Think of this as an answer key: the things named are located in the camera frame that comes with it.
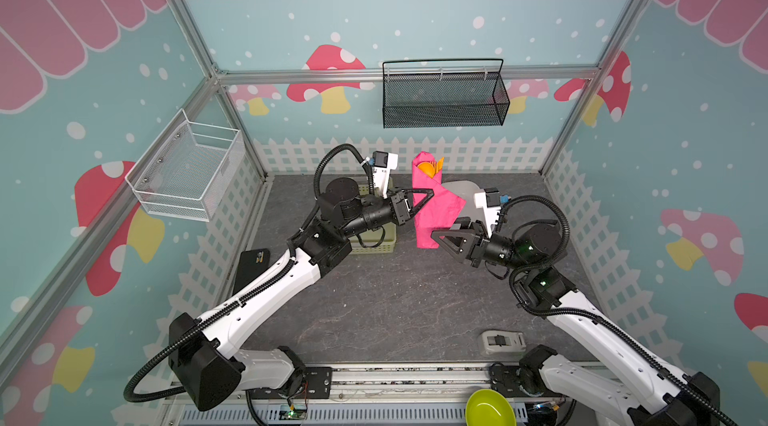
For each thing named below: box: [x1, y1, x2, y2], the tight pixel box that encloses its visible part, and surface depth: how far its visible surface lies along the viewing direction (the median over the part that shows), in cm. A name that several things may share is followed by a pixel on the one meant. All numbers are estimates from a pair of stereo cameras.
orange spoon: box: [417, 162, 438, 178], surface depth 61 cm
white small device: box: [480, 329, 527, 354], surface depth 79 cm
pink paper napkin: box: [412, 151, 466, 249], surface depth 61 cm
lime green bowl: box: [466, 389, 517, 426], surface depth 71 cm
